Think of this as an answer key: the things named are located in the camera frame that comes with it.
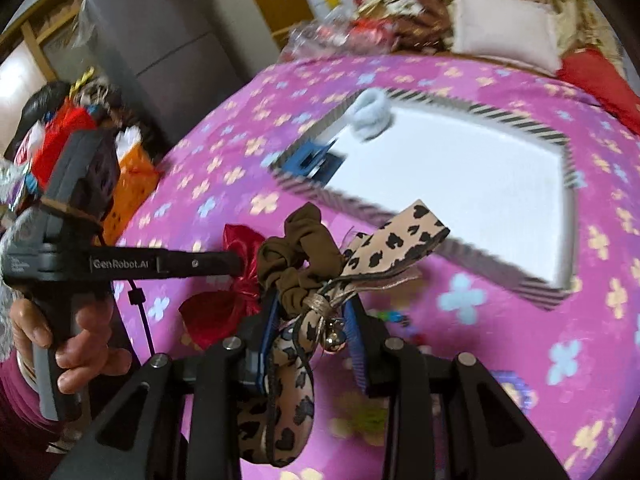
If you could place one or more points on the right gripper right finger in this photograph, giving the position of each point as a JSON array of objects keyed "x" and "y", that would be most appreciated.
[{"x": 446, "y": 418}]

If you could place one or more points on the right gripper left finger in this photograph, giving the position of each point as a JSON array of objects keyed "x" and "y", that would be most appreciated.
[{"x": 178, "y": 419}]

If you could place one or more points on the red satin bow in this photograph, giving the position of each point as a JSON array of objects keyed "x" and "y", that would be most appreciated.
[{"x": 209, "y": 317}]

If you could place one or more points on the leopard bow brown scrunchie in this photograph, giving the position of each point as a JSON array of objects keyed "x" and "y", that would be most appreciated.
[{"x": 313, "y": 278}]

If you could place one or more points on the person left hand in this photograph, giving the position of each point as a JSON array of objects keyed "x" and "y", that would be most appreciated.
[{"x": 82, "y": 357}]

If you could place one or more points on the pink floral bed sheet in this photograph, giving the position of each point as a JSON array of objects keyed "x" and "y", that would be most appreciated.
[{"x": 574, "y": 370}]

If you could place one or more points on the orange plastic basket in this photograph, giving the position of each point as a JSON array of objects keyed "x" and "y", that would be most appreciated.
[{"x": 137, "y": 181}]

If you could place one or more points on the grey refrigerator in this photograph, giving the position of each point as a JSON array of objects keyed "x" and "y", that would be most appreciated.
[{"x": 165, "y": 58}]

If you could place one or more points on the striped white tray box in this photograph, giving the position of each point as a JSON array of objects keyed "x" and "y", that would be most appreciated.
[{"x": 503, "y": 184}]

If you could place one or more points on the blue hair clip card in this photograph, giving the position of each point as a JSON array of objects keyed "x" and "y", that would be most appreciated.
[{"x": 314, "y": 162}]

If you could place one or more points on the grey fluffy scrunchie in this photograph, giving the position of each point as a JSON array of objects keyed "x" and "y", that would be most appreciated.
[{"x": 369, "y": 115}]

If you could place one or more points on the clear plastic bag pile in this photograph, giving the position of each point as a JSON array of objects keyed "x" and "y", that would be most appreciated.
[{"x": 338, "y": 34}]

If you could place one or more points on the red cushion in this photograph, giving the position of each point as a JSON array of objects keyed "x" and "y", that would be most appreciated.
[{"x": 591, "y": 71}]

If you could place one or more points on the white grey pillow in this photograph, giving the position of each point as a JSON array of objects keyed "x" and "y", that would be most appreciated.
[{"x": 520, "y": 32}]

